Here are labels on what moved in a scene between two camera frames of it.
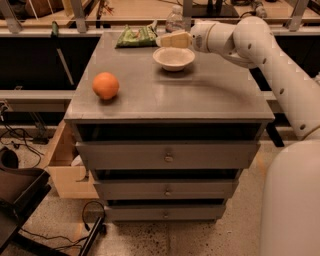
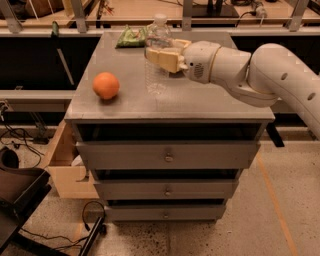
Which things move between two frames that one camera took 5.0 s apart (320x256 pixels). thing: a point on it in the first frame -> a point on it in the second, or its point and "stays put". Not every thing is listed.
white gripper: x=199 y=40 -> x=199 y=61
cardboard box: x=71 y=179 stays put
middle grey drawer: x=204 y=189 stays put
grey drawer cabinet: x=171 y=146 stays put
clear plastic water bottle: x=175 y=22 -> x=157 y=79
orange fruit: x=105 y=85 stays put
